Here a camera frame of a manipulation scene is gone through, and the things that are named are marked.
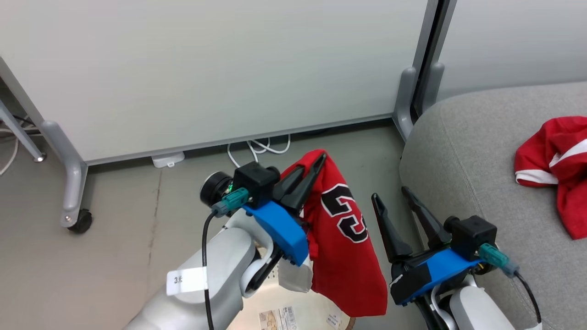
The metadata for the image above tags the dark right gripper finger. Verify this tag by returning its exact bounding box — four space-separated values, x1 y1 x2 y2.
401 186 453 251
371 193 414 264

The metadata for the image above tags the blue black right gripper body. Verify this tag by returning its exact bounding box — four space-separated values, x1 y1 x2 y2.
389 247 485 307

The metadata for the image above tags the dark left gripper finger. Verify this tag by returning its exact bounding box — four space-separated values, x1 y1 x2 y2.
282 153 327 214
273 165 306 200

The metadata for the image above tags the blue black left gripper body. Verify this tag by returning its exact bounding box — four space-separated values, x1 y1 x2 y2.
243 200 309 268

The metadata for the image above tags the red jersey with black number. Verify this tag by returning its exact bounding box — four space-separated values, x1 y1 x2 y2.
280 149 388 318

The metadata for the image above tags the red garment with white stripes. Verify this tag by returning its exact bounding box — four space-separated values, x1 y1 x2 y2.
514 115 587 241

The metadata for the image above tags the grey fabric sofa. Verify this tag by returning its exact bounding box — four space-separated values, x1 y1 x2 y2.
399 82 587 330

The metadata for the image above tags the white plastic laundry basket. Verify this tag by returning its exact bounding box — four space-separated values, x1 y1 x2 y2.
229 245 356 330

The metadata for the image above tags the large paper label sticker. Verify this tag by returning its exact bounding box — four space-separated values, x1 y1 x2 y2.
259 306 297 330

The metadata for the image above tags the white power adapter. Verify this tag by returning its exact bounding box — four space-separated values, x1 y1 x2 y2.
151 151 186 169

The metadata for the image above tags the short grey partition foot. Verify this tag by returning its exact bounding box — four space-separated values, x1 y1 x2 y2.
393 67 419 141
422 62 446 113

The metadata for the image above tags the large white partition panel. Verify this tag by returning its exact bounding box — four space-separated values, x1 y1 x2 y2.
0 0 440 166

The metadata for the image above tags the black caster wheel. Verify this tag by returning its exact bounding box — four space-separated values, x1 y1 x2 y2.
67 209 94 235

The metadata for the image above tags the narrow white partition panel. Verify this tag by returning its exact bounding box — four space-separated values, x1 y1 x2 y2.
436 0 587 102

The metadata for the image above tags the grey partition foot with caster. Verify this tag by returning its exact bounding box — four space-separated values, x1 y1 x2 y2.
40 120 89 229

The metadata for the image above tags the grey metal table leg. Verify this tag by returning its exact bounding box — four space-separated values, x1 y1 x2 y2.
0 97 47 163

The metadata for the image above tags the looped white power cable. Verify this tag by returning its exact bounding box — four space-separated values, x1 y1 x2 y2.
227 134 292 169

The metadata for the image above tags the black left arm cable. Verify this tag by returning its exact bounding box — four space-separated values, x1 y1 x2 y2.
201 187 251 330

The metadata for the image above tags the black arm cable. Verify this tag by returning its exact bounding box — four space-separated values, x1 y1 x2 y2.
201 187 251 330
478 243 543 324

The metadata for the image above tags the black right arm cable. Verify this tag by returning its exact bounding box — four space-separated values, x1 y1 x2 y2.
478 243 543 324

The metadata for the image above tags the black floor cable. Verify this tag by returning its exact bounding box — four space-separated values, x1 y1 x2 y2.
13 115 41 136

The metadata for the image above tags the white floor cable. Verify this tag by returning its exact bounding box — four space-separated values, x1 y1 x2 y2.
0 127 20 176

